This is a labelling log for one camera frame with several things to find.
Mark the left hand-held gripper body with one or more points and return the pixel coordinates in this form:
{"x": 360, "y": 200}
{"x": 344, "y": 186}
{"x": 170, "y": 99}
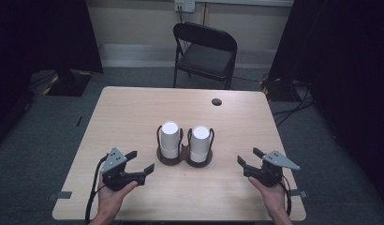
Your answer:
{"x": 118, "y": 178}

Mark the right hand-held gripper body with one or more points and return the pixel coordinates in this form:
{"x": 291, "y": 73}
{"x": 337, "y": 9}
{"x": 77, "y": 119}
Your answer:
{"x": 268, "y": 175}

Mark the white cup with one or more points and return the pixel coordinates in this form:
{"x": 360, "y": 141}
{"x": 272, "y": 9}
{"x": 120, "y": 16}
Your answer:
{"x": 200, "y": 143}
{"x": 169, "y": 139}

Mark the black double cup holder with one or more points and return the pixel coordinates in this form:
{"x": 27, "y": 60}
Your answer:
{"x": 184, "y": 157}

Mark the person's right hand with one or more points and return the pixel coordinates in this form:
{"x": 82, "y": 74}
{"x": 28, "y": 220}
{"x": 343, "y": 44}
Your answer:
{"x": 274, "y": 198}

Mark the person's left hand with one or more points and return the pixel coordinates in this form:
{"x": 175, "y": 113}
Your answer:
{"x": 110, "y": 201}

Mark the grey tape strip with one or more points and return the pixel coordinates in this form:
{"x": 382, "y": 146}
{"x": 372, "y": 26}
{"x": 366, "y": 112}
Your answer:
{"x": 60, "y": 195}
{"x": 298, "y": 193}

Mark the black stand base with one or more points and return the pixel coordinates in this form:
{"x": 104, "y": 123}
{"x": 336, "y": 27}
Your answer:
{"x": 276, "y": 90}
{"x": 68, "y": 83}

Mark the black folding chair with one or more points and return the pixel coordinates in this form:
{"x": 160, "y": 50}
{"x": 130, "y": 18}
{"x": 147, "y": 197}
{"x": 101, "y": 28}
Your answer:
{"x": 205, "y": 57}

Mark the black curtain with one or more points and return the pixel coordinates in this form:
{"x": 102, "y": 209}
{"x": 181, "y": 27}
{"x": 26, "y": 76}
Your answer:
{"x": 40, "y": 34}
{"x": 343, "y": 62}

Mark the white wall socket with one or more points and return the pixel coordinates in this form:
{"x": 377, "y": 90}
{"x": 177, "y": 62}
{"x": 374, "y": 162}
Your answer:
{"x": 184, "y": 5}

